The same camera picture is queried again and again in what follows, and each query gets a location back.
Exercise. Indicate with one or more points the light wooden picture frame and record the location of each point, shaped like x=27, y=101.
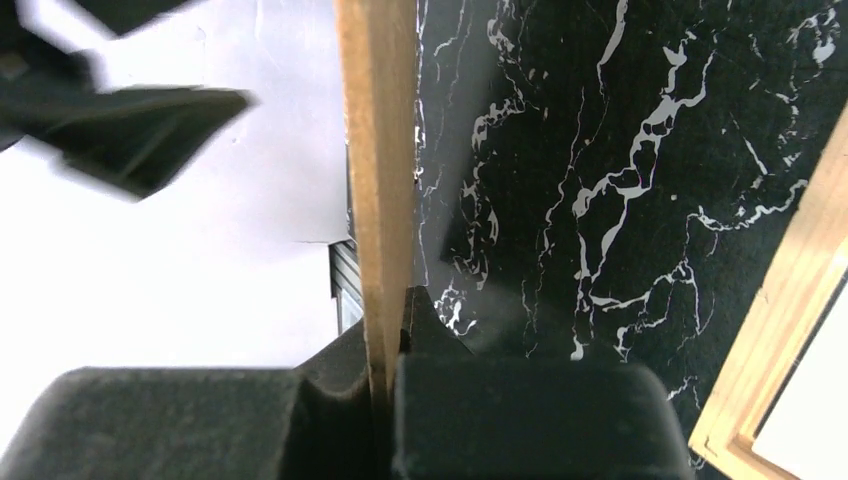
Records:
x=803, y=276

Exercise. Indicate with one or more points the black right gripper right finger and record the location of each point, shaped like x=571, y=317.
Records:
x=458, y=415

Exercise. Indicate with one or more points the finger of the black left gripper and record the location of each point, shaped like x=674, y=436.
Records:
x=137, y=140
x=124, y=16

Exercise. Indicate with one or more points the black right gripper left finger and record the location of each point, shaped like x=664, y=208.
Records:
x=310, y=422

